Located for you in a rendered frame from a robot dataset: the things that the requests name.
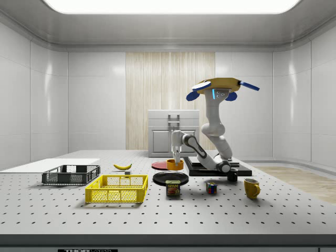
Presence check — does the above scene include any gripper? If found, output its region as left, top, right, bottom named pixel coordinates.
left=172, top=146, right=182, bottom=165

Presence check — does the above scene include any yellow bowl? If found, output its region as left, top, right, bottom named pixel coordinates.
left=166, top=158, right=185, bottom=172

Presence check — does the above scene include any white cabinet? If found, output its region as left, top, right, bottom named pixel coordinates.
left=147, top=109, right=201, bottom=158

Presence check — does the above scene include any black plate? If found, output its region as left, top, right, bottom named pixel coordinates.
left=152, top=171, right=190, bottom=186

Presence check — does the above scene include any flat-sided can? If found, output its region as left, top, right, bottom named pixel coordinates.
left=165, top=180, right=181, bottom=197

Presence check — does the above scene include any black mug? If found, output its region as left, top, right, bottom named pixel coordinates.
left=226, top=167, right=239, bottom=182

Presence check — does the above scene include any yellow basket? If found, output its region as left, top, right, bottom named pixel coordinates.
left=85, top=174, right=149, bottom=204

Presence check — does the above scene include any drone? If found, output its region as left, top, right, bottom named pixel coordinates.
left=185, top=77, right=261, bottom=102

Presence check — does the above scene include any yellow mug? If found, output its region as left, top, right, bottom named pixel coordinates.
left=244, top=178, right=261, bottom=200

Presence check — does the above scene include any dark grey basket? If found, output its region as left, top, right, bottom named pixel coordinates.
left=41, top=164, right=101, bottom=186

